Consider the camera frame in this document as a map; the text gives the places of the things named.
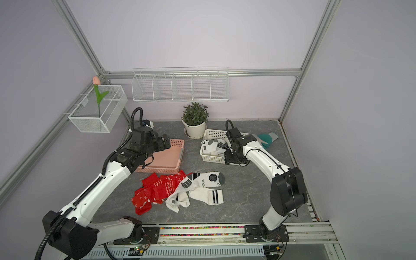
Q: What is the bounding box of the white sport sock grey heel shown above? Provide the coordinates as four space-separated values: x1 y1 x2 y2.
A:
201 138 230 157

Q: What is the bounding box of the white sport sock grey toe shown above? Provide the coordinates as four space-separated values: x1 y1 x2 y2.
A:
165 172 225 212

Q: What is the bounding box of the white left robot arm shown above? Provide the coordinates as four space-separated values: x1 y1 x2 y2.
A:
35 107 171 260

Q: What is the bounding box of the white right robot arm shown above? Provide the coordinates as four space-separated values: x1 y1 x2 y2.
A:
224 120 308 237

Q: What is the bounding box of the pink perforated plastic basket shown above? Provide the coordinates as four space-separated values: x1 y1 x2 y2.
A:
135 139 185 175

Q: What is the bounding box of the green white garden glove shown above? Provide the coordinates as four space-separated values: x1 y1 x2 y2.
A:
253 132 278 149

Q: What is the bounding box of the red patterned sock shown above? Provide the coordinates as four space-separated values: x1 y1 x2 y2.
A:
142 170 187 204
131 187 164 215

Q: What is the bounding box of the green potted plant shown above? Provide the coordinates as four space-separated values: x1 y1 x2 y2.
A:
182 102 209 126

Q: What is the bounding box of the white striped ankle sock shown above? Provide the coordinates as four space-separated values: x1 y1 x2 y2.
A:
188 187 224 206

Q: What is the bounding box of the pink artificial tulip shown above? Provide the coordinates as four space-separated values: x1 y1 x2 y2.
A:
93 76 109 117

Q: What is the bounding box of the white wire wall shelf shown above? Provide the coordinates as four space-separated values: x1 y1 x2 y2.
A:
131 67 230 102

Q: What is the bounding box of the white mesh wall box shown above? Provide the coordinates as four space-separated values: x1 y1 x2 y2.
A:
68 85 127 133

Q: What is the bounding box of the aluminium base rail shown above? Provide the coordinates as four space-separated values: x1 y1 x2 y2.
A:
143 222 339 247

